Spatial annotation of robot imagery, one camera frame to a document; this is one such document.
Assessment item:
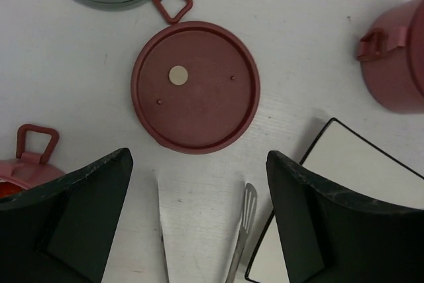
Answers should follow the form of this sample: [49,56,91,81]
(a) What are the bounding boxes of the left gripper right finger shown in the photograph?
[266,150,423,282]

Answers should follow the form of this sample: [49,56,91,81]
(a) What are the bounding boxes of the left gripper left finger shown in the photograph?
[1,148,133,282]

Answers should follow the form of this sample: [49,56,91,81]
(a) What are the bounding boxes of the fried chicken drumstick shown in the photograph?
[0,182,23,198]

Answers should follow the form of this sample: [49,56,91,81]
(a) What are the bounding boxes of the pink bowl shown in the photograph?
[1,124,64,191]
[356,0,423,114]

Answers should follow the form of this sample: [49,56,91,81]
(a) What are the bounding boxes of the white square plate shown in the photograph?
[245,119,423,282]

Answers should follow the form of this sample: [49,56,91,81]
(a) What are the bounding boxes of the metal tongs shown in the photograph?
[155,180,258,283]

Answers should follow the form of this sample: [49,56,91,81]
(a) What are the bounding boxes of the dark red lid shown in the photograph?
[131,21,260,154]

